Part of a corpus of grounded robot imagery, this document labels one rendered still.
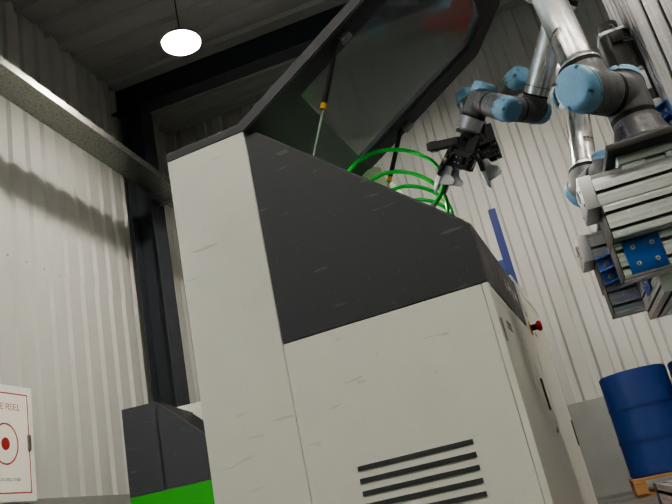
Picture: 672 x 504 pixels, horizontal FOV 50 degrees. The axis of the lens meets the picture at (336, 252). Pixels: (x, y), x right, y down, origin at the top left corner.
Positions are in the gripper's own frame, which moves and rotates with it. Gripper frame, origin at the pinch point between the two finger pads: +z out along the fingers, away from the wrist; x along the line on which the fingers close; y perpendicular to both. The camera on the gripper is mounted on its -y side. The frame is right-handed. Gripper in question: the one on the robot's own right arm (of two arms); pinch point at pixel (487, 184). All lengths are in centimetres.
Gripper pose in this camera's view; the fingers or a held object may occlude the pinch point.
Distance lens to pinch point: 241.9
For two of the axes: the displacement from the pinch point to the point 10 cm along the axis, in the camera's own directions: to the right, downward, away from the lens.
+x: 3.8, 2.5, 8.9
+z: 2.0, 9.2, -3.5
